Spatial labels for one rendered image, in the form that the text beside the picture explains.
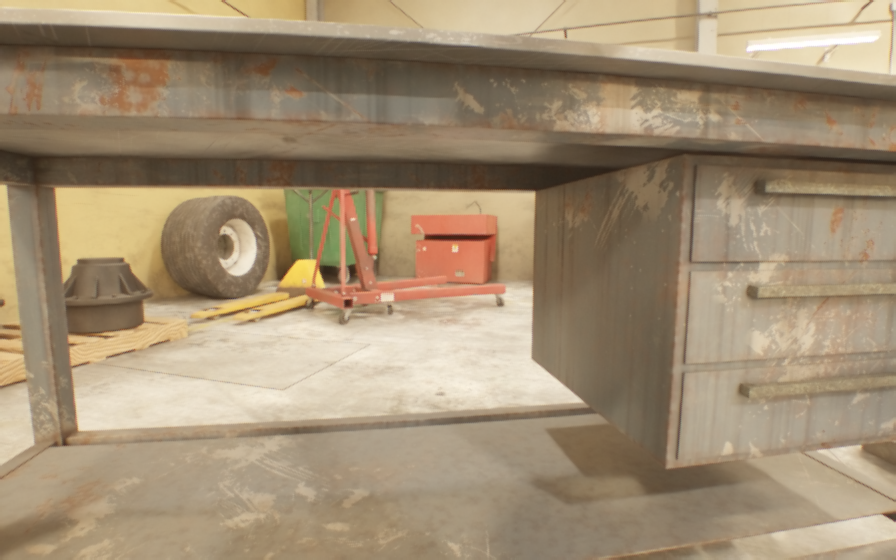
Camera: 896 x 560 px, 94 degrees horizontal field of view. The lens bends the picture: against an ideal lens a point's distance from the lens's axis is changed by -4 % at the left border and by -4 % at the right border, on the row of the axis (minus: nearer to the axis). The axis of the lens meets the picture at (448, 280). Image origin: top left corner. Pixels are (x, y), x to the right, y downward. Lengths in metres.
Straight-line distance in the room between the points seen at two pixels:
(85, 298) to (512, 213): 4.98
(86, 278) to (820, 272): 3.16
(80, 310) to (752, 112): 3.10
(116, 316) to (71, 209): 1.98
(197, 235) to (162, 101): 4.21
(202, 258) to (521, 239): 4.02
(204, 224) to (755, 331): 4.44
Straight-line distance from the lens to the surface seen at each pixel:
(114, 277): 3.17
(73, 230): 4.95
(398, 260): 6.91
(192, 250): 4.71
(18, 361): 2.79
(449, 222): 5.83
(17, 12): 0.51
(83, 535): 0.95
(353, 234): 3.77
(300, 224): 6.14
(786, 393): 0.76
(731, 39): 6.96
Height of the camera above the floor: 0.69
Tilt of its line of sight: 6 degrees down
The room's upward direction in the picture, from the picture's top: straight up
